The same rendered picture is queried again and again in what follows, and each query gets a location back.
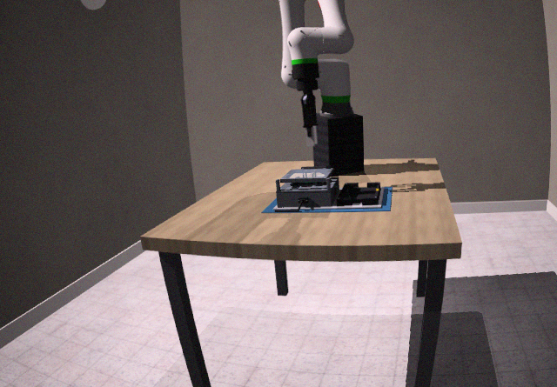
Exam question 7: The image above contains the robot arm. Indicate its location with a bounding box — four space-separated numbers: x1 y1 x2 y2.
279 0 354 117

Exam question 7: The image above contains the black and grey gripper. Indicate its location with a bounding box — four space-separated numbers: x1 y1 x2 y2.
296 80 318 146

